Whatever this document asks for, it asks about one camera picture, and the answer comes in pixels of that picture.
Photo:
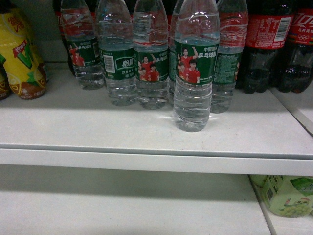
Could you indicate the water bottle behind front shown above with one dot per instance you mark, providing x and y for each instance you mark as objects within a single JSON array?
[{"x": 172, "y": 54}]

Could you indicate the cola bottle red label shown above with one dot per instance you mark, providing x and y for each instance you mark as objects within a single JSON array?
[{"x": 268, "y": 25}]

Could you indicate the water bottle green label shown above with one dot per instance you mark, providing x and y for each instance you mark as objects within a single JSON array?
[{"x": 197, "y": 38}]

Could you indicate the cola bottle far right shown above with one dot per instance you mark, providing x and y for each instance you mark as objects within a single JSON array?
[{"x": 295, "y": 72}]

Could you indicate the yellow lemon tea bottle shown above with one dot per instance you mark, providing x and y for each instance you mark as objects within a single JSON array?
[{"x": 20, "y": 64}]

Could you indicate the water bottle right side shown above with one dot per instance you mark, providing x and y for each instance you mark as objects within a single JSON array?
[{"x": 233, "y": 30}]

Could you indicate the water bottle players label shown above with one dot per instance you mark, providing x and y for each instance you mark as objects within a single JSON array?
[{"x": 150, "y": 37}]

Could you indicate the water bottle far left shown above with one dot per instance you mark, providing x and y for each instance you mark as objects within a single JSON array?
[{"x": 78, "y": 27}]

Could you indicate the water bottle barcode label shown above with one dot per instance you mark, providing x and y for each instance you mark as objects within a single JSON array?
[{"x": 114, "y": 31}]

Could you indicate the white metal shelf board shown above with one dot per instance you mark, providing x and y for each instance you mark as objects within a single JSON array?
[{"x": 71, "y": 127}]

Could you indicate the green grape drink bottle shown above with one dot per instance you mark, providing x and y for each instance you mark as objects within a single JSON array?
[{"x": 286, "y": 196}]

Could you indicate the lemon tea bottle left edge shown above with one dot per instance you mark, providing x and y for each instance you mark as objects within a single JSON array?
[{"x": 5, "y": 91}]

